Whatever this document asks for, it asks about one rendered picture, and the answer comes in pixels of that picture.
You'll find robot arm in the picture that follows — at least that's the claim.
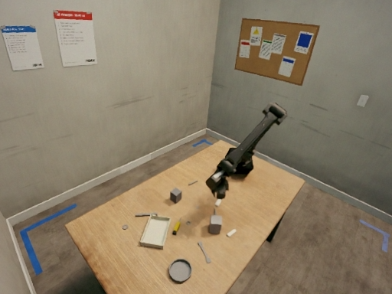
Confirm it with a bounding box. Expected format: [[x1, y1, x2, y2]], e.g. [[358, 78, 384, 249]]
[[205, 102, 288, 200]]

